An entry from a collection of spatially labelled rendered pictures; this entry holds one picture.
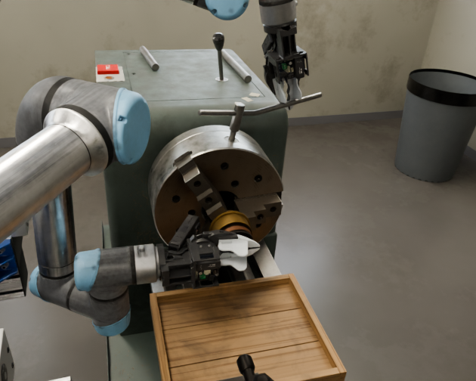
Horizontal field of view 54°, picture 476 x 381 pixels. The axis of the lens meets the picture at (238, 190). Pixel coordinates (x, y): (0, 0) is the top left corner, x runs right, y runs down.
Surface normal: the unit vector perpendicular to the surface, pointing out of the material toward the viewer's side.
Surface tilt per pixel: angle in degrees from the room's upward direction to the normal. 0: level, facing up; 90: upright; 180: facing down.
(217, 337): 0
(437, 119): 95
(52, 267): 86
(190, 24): 90
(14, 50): 90
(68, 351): 0
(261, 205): 5
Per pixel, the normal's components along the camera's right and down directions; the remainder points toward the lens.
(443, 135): -0.23, 0.56
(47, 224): 0.04, 0.46
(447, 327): 0.06, -0.85
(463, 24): -0.95, 0.11
